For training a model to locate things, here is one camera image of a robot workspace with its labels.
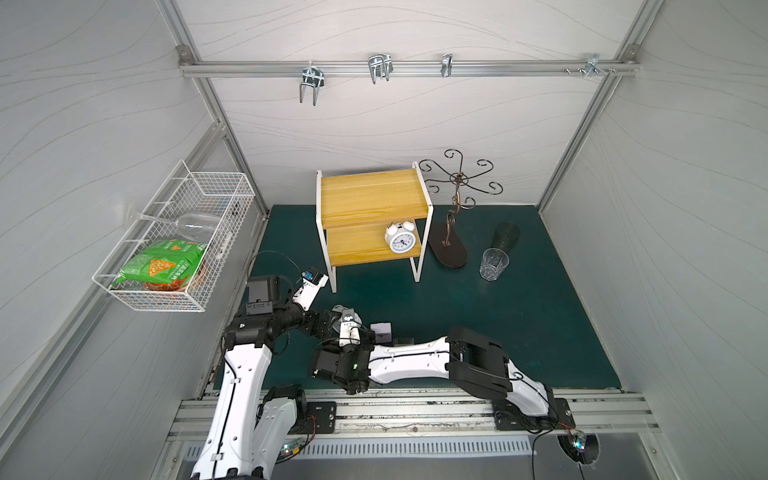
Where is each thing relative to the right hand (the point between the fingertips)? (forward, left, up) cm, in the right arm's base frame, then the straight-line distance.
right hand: (341, 335), depth 83 cm
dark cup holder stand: (+38, -31, -3) cm, 49 cm away
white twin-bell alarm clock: (+22, -16, +18) cm, 33 cm away
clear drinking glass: (+28, -48, -2) cm, 55 cm away
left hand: (+3, +3, +12) cm, 13 cm away
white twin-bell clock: (0, -3, +14) cm, 14 cm away
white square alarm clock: (+1, -11, 0) cm, 12 cm away
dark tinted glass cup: (+33, -50, +7) cm, 60 cm away
